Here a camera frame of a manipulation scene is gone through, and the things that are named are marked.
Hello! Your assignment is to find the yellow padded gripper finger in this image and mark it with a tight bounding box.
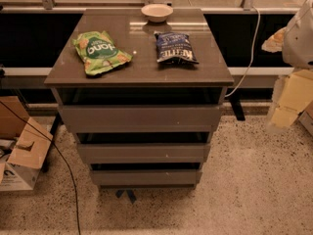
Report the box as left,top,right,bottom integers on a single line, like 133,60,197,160
266,70,313,133

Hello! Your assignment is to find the grey bottom drawer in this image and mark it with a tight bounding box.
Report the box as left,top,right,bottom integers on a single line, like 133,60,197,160
90,169,202,186

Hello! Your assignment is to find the grey drawer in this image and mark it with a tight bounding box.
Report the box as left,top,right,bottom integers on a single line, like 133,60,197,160
59,106,221,133
77,143,210,164
90,169,202,186

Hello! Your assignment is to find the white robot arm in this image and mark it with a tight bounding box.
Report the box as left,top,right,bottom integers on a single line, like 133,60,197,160
261,0,313,132

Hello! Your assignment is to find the grey drawer cabinet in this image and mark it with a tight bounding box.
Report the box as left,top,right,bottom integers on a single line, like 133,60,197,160
45,9,233,189

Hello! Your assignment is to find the grey middle drawer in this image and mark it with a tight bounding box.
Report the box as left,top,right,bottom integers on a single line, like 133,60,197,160
77,143,210,164

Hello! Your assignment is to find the grey top drawer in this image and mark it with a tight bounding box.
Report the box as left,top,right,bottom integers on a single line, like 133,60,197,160
59,106,221,133

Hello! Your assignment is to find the open cardboard box left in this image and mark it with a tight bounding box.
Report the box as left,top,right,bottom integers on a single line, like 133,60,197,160
0,96,53,191

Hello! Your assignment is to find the cardboard box right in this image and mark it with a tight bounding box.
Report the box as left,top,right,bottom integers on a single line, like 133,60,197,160
299,101,313,136

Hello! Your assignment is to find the blue Kettle chips bag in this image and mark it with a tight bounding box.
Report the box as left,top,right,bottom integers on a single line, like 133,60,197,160
155,31,199,64

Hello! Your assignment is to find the white bowl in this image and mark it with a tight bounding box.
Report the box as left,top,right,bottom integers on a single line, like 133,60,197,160
141,4,173,23

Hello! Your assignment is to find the green snack bag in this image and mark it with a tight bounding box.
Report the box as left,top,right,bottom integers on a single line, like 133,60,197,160
72,31,132,76

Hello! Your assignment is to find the blue tape mark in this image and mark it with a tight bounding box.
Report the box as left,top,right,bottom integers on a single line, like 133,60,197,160
115,190,137,204

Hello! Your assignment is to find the white cable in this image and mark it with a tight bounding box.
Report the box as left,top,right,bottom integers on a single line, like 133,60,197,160
224,6,262,99

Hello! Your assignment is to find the black cable on floor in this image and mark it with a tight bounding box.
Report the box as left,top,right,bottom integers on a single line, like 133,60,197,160
0,100,82,235

